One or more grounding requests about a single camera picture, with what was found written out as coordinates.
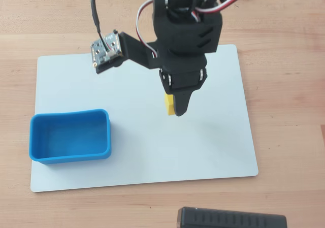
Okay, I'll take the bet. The bare circuit board camera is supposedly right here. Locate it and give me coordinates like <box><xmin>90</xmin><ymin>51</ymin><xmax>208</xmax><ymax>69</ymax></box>
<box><xmin>90</xmin><ymin>29</ymin><xmax>124</xmax><ymax>69</ymax></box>

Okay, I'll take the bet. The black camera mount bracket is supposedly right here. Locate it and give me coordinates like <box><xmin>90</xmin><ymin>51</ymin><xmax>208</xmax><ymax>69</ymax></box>
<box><xmin>95</xmin><ymin>31</ymin><xmax>164</xmax><ymax>75</ymax></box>

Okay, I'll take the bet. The white rectangular mat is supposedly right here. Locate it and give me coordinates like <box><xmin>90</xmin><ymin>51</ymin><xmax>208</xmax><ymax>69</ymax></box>
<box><xmin>30</xmin><ymin>44</ymin><xmax>259</xmax><ymax>193</ymax></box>

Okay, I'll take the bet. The black camera cable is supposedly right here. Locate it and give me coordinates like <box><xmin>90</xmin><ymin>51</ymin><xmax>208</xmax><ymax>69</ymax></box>
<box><xmin>90</xmin><ymin>0</ymin><xmax>112</xmax><ymax>53</ymax></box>

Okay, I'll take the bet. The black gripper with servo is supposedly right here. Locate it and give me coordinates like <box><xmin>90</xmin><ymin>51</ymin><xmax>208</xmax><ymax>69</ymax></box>
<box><xmin>152</xmin><ymin>9</ymin><xmax>224</xmax><ymax>117</ymax></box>

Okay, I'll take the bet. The yellow cube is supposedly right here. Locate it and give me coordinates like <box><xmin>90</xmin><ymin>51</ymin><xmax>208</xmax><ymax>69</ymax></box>
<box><xmin>164</xmin><ymin>92</ymin><xmax>176</xmax><ymax>117</ymax></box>

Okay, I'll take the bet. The white red black servo cable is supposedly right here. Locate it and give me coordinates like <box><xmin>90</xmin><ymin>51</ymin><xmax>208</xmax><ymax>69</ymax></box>
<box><xmin>190</xmin><ymin>0</ymin><xmax>255</xmax><ymax>22</ymax></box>
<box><xmin>136</xmin><ymin>0</ymin><xmax>159</xmax><ymax>59</ymax></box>

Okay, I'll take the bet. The blue rectangular bin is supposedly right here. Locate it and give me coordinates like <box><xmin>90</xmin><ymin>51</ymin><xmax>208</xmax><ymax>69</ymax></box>
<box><xmin>28</xmin><ymin>108</ymin><xmax>112</xmax><ymax>165</ymax></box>

